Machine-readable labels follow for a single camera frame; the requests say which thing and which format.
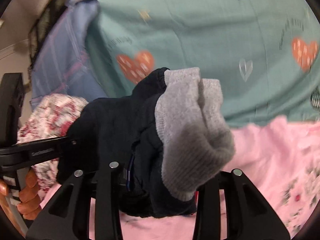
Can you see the blue plaid pillow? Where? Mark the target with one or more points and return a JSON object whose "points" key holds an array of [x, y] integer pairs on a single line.
{"points": [[62, 65]]}

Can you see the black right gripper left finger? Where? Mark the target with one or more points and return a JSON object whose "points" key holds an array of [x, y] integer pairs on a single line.
{"points": [[66, 215]]}

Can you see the left hand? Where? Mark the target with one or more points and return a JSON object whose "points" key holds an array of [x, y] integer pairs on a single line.
{"points": [[29, 206]]}

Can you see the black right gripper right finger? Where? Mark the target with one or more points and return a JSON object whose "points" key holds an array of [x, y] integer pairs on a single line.
{"points": [[249, 215]]}

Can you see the pink floral bed sheet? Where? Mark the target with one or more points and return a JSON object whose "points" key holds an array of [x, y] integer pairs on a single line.
{"points": [[281, 159]]}

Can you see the teal heart print pillow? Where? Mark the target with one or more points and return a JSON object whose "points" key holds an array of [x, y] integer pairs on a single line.
{"points": [[265, 53]]}

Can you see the red rose floral quilt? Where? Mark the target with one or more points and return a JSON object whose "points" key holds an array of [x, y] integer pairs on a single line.
{"points": [[51, 118]]}

